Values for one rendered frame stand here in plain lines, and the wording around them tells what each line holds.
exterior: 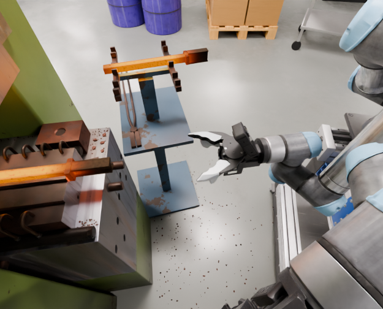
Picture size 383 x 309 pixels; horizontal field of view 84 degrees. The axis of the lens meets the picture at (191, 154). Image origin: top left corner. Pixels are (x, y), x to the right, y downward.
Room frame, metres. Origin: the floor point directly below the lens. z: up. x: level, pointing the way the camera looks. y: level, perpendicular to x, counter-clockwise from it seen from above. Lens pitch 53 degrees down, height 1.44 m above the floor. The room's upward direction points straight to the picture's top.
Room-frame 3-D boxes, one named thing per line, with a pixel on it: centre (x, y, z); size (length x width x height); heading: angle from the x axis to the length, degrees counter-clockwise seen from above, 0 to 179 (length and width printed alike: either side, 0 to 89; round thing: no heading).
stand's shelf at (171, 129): (0.76, 0.18, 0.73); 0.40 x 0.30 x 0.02; 14
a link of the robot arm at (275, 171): (0.36, -0.30, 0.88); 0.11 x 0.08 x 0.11; 38
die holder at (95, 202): (0.28, 0.53, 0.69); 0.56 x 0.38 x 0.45; 99
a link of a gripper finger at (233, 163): (0.31, -0.09, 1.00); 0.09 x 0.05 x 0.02; 135
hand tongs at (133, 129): (0.85, 0.31, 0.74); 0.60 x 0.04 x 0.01; 16
